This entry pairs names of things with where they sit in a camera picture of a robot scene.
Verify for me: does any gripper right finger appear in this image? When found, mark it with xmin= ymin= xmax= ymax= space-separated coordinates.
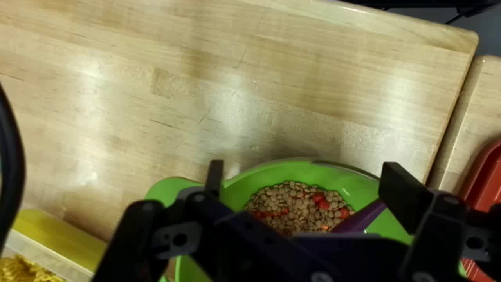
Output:
xmin=378 ymin=161 xmax=501 ymax=282

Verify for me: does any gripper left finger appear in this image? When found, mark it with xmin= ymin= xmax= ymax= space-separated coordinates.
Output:
xmin=92 ymin=160 xmax=239 ymax=282

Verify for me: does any yellow cloth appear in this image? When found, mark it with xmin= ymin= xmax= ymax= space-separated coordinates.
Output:
xmin=12 ymin=209 xmax=107 ymax=273

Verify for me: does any red tray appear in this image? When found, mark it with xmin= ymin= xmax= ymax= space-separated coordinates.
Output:
xmin=458 ymin=138 xmax=501 ymax=282

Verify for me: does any purple spoon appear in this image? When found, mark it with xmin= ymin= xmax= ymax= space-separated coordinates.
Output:
xmin=332 ymin=199 xmax=389 ymax=234

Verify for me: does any clear container of pasta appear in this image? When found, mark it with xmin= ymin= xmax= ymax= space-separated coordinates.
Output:
xmin=0 ymin=229 xmax=92 ymax=282

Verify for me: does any heap of lentils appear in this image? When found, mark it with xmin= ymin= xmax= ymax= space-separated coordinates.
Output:
xmin=245 ymin=180 xmax=356 ymax=236

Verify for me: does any green plastic bowl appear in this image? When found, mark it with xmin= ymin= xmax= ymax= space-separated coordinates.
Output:
xmin=144 ymin=158 xmax=468 ymax=282

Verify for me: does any black cable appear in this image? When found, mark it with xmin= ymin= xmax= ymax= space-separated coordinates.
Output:
xmin=444 ymin=3 xmax=501 ymax=25

